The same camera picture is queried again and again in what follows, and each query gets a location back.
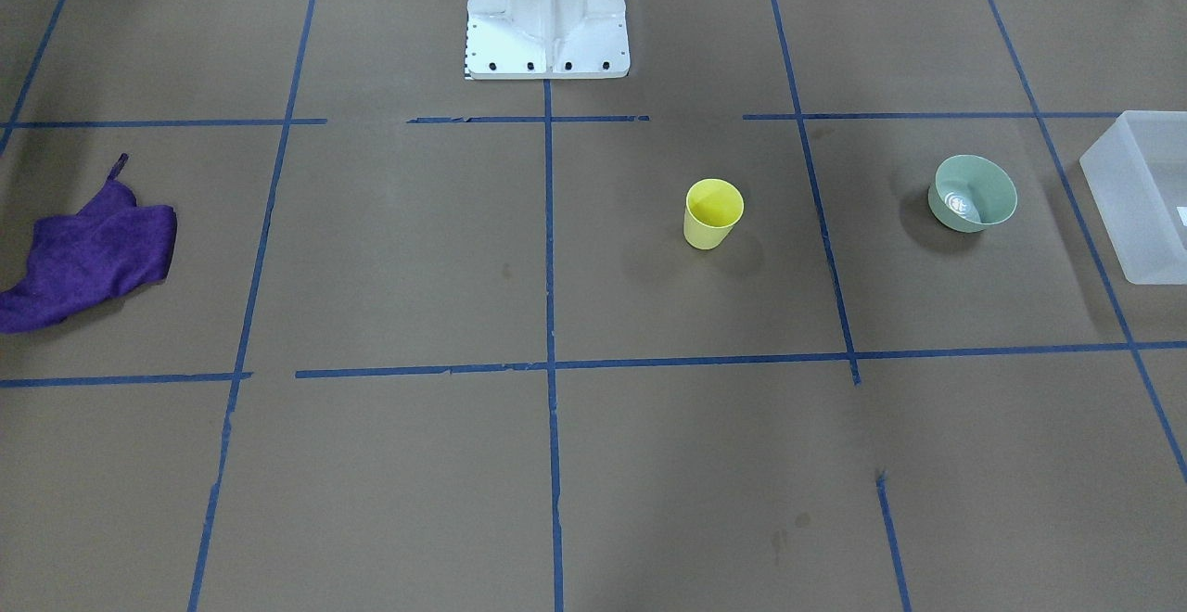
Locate yellow plastic cup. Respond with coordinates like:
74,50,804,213
683,178,745,251

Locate purple cloth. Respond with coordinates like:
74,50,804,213
1,153,178,334

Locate green bowl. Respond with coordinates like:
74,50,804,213
927,155,1020,235

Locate translucent white plastic bin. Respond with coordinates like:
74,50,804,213
1080,110,1186,283

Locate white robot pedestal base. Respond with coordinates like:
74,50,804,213
464,0,631,81

